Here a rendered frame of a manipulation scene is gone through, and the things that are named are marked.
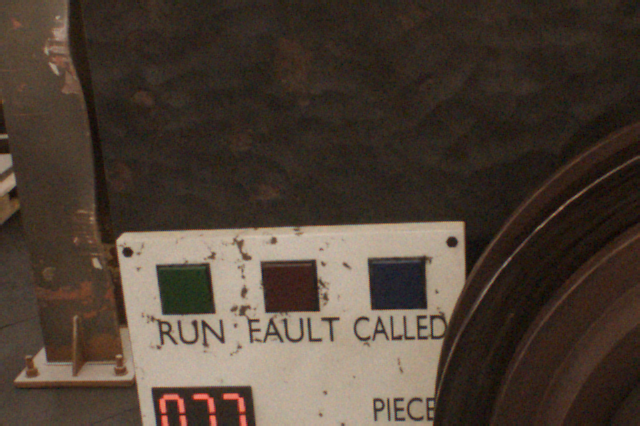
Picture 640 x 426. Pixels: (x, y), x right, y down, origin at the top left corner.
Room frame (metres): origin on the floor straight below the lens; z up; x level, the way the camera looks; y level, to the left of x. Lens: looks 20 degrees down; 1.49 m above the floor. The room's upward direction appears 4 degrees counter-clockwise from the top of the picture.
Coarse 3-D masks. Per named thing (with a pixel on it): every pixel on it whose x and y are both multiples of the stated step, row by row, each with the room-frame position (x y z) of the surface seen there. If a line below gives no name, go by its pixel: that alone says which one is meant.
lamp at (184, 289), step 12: (168, 276) 0.78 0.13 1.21; (180, 276) 0.78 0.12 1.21; (192, 276) 0.78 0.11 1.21; (204, 276) 0.78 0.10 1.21; (168, 288) 0.78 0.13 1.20; (180, 288) 0.78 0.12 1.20; (192, 288) 0.78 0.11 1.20; (204, 288) 0.78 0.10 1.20; (168, 300) 0.78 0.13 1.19; (180, 300) 0.78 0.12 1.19; (192, 300) 0.78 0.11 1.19; (204, 300) 0.78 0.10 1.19; (168, 312) 0.78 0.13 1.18; (180, 312) 0.78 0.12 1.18
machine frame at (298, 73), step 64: (128, 0) 0.81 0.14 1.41; (192, 0) 0.80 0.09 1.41; (256, 0) 0.80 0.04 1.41; (320, 0) 0.79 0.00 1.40; (384, 0) 0.78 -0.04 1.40; (448, 0) 0.78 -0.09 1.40; (512, 0) 0.77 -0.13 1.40; (576, 0) 0.77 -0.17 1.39; (128, 64) 0.81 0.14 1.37; (192, 64) 0.80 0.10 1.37; (256, 64) 0.80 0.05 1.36; (320, 64) 0.79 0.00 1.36; (384, 64) 0.78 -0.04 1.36; (448, 64) 0.78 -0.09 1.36; (512, 64) 0.77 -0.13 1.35; (576, 64) 0.77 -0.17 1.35; (128, 128) 0.81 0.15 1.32; (192, 128) 0.80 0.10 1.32; (256, 128) 0.80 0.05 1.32; (320, 128) 0.79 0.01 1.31; (384, 128) 0.78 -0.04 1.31; (448, 128) 0.78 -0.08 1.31; (512, 128) 0.77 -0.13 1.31; (576, 128) 0.77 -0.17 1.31; (128, 192) 0.81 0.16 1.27; (192, 192) 0.80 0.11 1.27; (256, 192) 0.80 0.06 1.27; (320, 192) 0.79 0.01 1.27; (384, 192) 0.78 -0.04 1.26; (448, 192) 0.78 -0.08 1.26; (512, 192) 0.77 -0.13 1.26
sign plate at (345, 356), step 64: (128, 256) 0.79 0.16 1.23; (192, 256) 0.78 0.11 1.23; (256, 256) 0.78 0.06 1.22; (320, 256) 0.77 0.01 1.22; (384, 256) 0.76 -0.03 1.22; (448, 256) 0.76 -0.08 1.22; (128, 320) 0.79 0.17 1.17; (192, 320) 0.79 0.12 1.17; (256, 320) 0.78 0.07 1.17; (320, 320) 0.77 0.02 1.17; (384, 320) 0.77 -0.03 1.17; (448, 320) 0.76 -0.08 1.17; (192, 384) 0.79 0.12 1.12; (256, 384) 0.78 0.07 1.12; (320, 384) 0.77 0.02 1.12; (384, 384) 0.77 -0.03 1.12
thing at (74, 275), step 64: (0, 0) 3.33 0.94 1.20; (64, 0) 3.29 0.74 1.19; (0, 64) 3.33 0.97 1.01; (64, 64) 3.28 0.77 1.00; (64, 128) 3.31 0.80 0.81; (64, 192) 3.31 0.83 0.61; (64, 256) 3.32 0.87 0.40; (64, 320) 3.32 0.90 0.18; (64, 384) 3.20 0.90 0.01; (128, 384) 3.17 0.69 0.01
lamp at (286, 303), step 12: (276, 264) 0.77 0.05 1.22; (288, 264) 0.77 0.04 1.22; (300, 264) 0.77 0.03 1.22; (276, 276) 0.77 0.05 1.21; (288, 276) 0.77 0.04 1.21; (300, 276) 0.77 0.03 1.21; (312, 276) 0.77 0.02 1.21; (276, 288) 0.77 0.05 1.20; (288, 288) 0.77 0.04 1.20; (300, 288) 0.77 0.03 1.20; (312, 288) 0.77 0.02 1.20; (276, 300) 0.77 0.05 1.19; (288, 300) 0.77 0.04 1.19; (300, 300) 0.77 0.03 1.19; (312, 300) 0.77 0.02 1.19
